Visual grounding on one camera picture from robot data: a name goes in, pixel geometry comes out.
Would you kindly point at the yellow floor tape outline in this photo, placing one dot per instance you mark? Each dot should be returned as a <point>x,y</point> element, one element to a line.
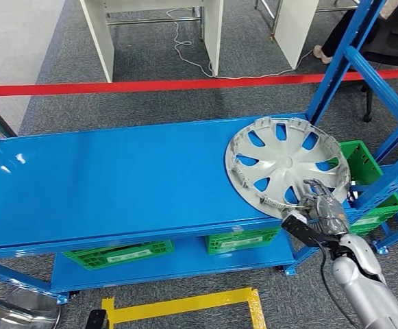
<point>171,308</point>

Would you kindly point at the red barrier belt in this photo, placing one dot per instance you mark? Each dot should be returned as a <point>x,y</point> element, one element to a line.
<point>150,85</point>

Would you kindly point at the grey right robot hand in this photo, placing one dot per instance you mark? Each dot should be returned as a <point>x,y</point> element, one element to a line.
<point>328,211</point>

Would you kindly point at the black left wrist camera bracket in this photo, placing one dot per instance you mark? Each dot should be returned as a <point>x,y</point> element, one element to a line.
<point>97,320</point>

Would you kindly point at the green plastic crate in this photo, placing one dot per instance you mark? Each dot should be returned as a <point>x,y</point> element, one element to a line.
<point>363,163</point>
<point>216,244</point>
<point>92,258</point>

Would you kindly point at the black office chair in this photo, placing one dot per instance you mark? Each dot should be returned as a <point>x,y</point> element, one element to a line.
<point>397,36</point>

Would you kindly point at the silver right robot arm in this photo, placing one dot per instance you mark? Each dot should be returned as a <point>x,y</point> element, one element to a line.
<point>370,290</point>

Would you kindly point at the long blue metal shelf rack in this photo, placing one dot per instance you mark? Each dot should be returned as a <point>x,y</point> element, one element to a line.
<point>99,181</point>

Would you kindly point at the chrome stanchion with round base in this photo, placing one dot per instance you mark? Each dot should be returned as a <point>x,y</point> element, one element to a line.
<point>30,306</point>

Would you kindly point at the grey plastic wheel hubcap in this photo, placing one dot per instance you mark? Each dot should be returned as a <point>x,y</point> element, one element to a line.
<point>281,163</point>

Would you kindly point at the person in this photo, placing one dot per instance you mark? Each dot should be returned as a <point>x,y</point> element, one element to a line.
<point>335,36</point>

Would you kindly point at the white desk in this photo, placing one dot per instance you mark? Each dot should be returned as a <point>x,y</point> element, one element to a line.
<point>294,32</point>
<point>99,41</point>

